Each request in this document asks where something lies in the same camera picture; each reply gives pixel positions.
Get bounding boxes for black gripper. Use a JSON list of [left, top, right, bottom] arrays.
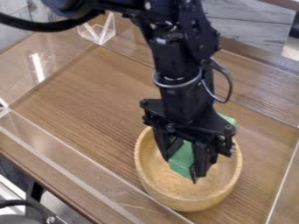
[[139, 68, 239, 184]]

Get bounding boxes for clear acrylic corner bracket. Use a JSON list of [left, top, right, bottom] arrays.
[[78, 12, 116, 46]]

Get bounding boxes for green rectangular block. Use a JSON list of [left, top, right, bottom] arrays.
[[168, 113, 238, 180]]

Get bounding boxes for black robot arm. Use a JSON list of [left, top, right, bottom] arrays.
[[0, 0, 236, 182]]

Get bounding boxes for clear acrylic front wall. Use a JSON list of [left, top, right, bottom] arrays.
[[0, 108, 192, 224]]

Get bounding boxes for brown wooden bowl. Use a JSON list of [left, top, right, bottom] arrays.
[[135, 127, 243, 212]]

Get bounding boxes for black table leg bracket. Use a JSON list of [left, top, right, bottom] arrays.
[[24, 181, 67, 224]]

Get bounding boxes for black cable under table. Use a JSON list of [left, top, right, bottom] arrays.
[[0, 199, 51, 224]]

